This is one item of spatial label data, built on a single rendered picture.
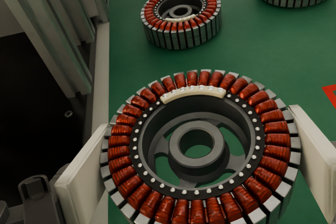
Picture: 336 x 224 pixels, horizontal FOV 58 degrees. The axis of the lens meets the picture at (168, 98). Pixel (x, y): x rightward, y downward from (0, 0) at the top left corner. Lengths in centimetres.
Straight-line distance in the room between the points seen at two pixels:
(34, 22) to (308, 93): 29
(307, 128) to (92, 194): 11
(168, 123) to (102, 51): 27
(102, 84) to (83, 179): 26
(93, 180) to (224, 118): 9
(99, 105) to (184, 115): 19
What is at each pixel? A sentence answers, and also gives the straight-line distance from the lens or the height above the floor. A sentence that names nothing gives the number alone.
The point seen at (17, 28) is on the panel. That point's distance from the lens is 53.
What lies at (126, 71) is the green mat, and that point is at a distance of 41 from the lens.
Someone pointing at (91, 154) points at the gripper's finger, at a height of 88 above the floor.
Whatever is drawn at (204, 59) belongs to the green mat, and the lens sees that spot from 40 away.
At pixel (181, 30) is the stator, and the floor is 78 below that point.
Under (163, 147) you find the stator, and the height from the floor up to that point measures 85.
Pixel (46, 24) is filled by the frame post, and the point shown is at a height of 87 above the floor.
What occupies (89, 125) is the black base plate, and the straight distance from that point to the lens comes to 36.
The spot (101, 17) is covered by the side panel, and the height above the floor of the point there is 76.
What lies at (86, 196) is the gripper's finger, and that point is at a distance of 16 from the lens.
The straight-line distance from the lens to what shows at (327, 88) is 37.
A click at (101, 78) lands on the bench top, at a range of 42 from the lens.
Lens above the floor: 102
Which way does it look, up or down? 48 degrees down
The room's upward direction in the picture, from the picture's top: 14 degrees counter-clockwise
